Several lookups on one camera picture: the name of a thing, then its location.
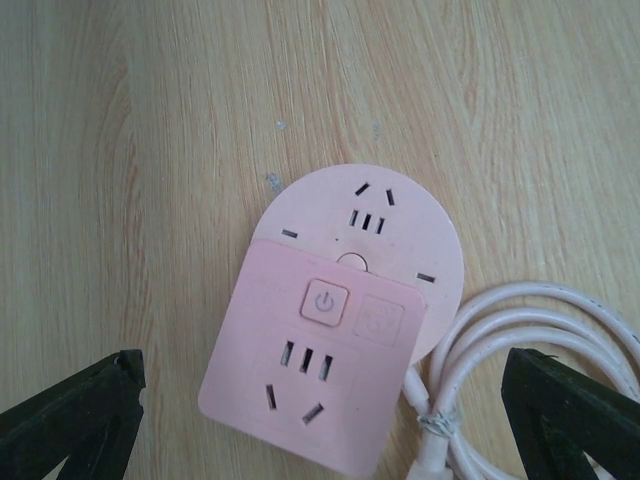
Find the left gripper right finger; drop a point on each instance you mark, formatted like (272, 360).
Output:
(561, 419)

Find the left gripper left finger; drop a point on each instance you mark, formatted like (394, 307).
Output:
(86, 424)

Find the pink cube socket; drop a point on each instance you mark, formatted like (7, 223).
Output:
(311, 357)

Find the pink round socket base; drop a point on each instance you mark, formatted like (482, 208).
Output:
(380, 220)

